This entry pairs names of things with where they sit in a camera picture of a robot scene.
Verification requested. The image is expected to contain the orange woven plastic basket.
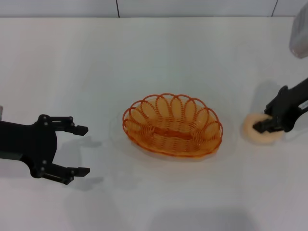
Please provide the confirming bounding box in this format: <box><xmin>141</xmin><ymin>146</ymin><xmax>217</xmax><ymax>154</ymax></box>
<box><xmin>122</xmin><ymin>93</ymin><xmax>223</xmax><ymax>159</ymax></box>

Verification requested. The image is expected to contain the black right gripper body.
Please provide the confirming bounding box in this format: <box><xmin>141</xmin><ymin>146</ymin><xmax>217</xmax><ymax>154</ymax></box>
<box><xmin>264</xmin><ymin>77</ymin><xmax>308</xmax><ymax>133</ymax></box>

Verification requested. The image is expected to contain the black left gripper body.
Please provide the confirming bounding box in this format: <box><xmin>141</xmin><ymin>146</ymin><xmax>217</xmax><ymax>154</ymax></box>
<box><xmin>0</xmin><ymin>115</ymin><xmax>58</xmax><ymax>179</ymax></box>

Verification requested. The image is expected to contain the round pale bread bun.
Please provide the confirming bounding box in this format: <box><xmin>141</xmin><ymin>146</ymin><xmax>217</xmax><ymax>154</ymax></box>
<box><xmin>243</xmin><ymin>114</ymin><xmax>283</xmax><ymax>145</ymax></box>

